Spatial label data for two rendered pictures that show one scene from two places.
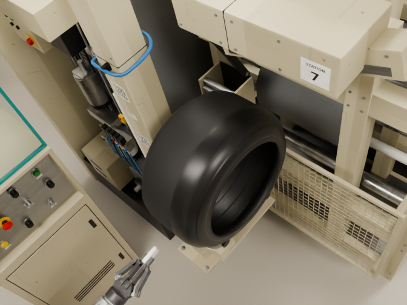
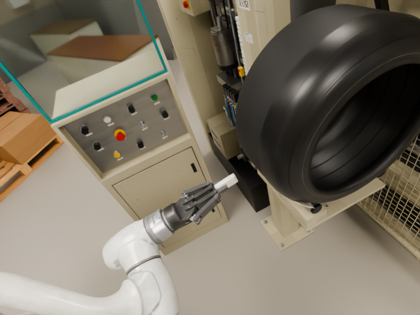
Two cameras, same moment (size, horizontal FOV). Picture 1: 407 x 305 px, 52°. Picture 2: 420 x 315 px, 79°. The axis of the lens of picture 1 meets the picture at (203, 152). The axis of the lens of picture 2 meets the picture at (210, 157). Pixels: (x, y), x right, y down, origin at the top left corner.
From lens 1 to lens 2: 82 cm
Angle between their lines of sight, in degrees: 19
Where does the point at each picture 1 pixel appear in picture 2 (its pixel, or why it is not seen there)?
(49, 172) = (166, 103)
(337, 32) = not seen: outside the picture
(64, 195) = (175, 132)
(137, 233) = (232, 199)
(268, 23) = not seen: outside the picture
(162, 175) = (264, 80)
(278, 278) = (353, 280)
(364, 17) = not seen: outside the picture
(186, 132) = (311, 26)
